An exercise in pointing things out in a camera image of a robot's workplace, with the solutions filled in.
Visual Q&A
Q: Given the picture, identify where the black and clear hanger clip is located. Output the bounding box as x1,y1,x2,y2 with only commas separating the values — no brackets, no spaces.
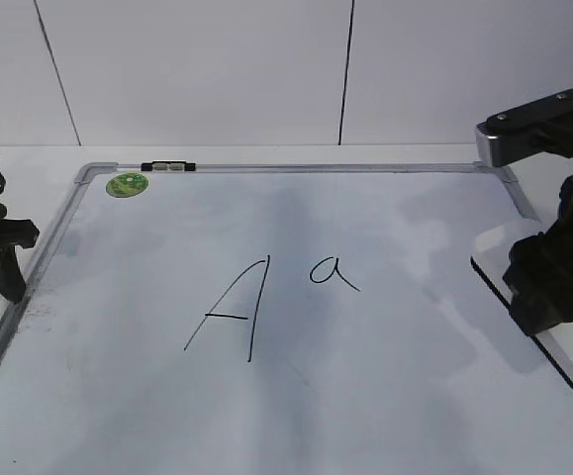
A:
140,160,197,172

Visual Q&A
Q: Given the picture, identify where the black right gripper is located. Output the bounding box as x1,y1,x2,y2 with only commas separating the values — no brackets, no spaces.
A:
503,131,573,336

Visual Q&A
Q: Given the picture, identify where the round green sticker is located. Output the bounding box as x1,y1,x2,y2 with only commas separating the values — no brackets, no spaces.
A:
106,172,149,198

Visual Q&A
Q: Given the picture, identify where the white whiteboard eraser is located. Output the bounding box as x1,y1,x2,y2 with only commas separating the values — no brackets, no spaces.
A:
471,219,573,387

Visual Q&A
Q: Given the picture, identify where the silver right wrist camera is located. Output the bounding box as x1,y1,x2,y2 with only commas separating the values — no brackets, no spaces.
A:
475,89,573,167

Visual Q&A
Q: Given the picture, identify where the white whiteboard with aluminium frame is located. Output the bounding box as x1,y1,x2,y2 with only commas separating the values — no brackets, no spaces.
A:
0,171,573,474

